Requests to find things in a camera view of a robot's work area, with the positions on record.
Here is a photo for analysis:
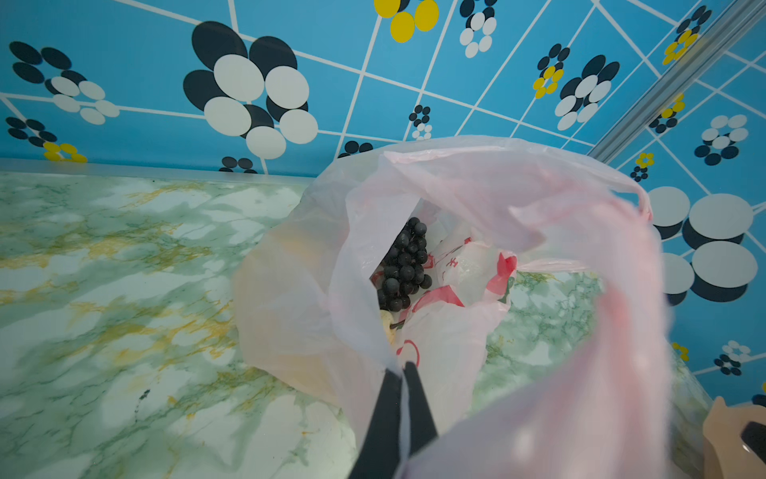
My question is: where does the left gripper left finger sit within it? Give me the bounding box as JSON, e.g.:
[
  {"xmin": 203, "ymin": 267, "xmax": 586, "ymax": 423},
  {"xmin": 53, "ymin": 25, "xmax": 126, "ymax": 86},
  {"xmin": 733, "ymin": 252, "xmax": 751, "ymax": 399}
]
[{"xmin": 348, "ymin": 370, "xmax": 402, "ymax": 479}]

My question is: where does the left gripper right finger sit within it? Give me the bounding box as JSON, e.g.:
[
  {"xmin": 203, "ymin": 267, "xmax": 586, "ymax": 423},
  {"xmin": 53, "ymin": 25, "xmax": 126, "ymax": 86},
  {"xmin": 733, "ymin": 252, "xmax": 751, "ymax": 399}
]
[{"xmin": 404, "ymin": 361, "xmax": 438, "ymax": 455}]

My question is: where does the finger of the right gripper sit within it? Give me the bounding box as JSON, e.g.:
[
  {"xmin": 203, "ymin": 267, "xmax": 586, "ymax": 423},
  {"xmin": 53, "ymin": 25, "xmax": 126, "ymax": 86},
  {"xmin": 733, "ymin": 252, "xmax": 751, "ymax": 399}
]
[{"xmin": 740, "ymin": 421, "xmax": 766, "ymax": 463}]

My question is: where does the pink wavy plate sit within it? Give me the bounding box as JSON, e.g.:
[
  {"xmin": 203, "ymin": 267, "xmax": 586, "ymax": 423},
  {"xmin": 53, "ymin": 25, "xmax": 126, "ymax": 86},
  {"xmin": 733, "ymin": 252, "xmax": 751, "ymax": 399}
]
[{"xmin": 703, "ymin": 394, "xmax": 766, "ymax": 479}]

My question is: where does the pink plastic bag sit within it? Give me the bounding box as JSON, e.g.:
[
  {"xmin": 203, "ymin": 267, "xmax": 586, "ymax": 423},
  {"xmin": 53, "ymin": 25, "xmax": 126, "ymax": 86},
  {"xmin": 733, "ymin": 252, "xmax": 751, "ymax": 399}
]
[{"xmin": 233, "ymin": 136, "xmax": 707, "ymax": 478}]

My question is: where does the yellow banana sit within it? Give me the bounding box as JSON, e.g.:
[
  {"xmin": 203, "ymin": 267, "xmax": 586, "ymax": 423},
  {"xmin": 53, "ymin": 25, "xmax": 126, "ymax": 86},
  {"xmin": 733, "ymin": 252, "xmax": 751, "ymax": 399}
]
[{"xmin": 380, "ymin": 309, "xmax": 396, "ymax": 344}]

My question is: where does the black grape bunch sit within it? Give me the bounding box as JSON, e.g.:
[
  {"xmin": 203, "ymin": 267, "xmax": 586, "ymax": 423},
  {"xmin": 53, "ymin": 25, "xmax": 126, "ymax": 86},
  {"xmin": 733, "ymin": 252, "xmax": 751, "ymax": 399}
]
[{"xmin": 371, "ymin": 217, "xmax": 433, "ymax": 313}]

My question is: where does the right corner aluminium post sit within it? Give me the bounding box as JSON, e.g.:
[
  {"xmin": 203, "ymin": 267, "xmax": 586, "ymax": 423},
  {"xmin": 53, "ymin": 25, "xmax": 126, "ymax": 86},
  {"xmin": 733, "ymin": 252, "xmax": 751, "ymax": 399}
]
[{"xmin": 588, "ymin": 0, "xmax": 765, "ymax": 163}]

